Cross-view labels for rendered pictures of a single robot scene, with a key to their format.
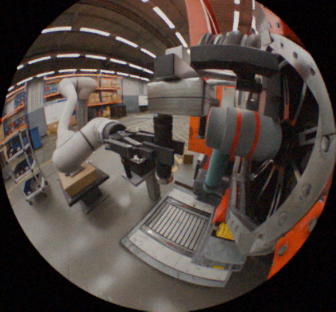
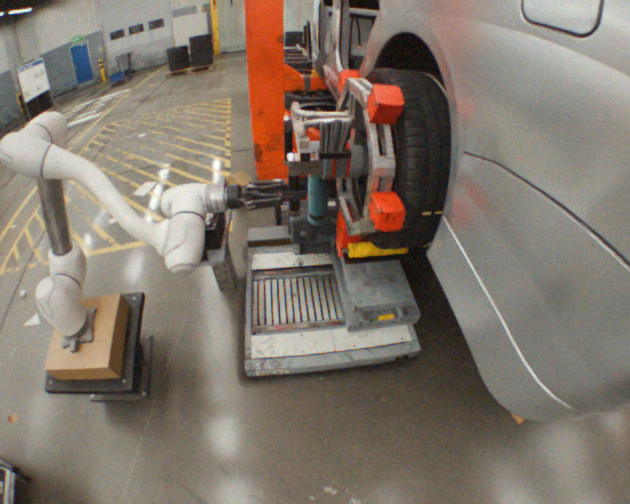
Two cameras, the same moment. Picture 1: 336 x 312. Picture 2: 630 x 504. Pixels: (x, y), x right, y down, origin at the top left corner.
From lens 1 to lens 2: 0.75 m
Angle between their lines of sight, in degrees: 39
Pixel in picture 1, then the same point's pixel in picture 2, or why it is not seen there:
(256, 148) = (350, 171)
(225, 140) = (326, 171)
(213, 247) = (360, 292)
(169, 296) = (372, 403)
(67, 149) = (194, 237)
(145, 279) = (321, 401)
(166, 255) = (313, 341)
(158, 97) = (297, 168)
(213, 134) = not seen: hidden behind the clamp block
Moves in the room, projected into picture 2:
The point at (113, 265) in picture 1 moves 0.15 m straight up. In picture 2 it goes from (267, 421) to (263, 413)
